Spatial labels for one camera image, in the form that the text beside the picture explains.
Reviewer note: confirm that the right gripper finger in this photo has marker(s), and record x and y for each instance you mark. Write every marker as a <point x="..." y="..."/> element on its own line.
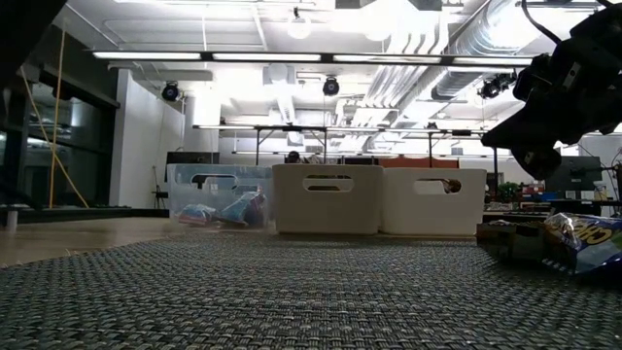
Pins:
<point x="529" y="129"/>

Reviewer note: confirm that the blue chip bag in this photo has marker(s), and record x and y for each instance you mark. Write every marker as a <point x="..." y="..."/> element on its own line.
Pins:
<point x="588" y="243"/>

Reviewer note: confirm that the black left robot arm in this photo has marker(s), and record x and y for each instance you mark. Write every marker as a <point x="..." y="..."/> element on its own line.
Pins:
<point x="24" y="34"/>

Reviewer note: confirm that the black ceiling spotlight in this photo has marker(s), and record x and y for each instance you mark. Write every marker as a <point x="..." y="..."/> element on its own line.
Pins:
<point x="170" y="92"/>
<point x="493" y="87"/>
<point x="331" y="87"/>

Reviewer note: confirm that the black computer monitor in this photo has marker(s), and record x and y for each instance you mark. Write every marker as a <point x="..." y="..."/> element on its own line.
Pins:
<point x="578" y="175"/>

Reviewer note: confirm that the orange partition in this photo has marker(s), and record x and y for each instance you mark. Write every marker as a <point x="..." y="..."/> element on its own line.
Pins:
<point x="418" y="162"/>

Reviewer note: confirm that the white plastic bin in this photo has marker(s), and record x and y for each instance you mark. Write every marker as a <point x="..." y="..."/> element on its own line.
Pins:
<point x="437" y="214"/>

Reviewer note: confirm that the grey plastic bin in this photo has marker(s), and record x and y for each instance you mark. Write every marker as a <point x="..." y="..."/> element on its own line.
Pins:
<point x="328" y="209"/>

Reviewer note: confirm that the person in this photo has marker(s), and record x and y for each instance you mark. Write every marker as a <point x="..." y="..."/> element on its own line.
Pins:
<point x="292" y="157"/>

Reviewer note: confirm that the round ceiling lamp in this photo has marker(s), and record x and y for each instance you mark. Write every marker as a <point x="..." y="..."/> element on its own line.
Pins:
<point x="299" y="29"/>

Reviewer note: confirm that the clear plastic bin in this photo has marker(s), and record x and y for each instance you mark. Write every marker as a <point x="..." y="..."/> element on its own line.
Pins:
<point x="218" y="175"/>

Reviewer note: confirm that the grey woven placemat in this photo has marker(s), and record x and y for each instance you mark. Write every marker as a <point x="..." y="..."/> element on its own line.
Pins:
<point x="243" y="301"/>

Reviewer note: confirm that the black flat screen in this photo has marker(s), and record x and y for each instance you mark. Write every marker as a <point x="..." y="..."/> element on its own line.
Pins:
<point x="194" y="158"/>

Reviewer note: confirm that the overhead light bar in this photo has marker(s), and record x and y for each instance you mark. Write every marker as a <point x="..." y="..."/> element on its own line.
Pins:
<point x="155" y="56"/>

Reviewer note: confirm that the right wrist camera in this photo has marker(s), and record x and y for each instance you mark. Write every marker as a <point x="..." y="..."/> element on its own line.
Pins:
<point x="533" y="78"/>

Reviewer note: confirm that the black background table frame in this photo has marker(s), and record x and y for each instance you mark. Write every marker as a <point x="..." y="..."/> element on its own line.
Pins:
<point x="291" y="128"/>

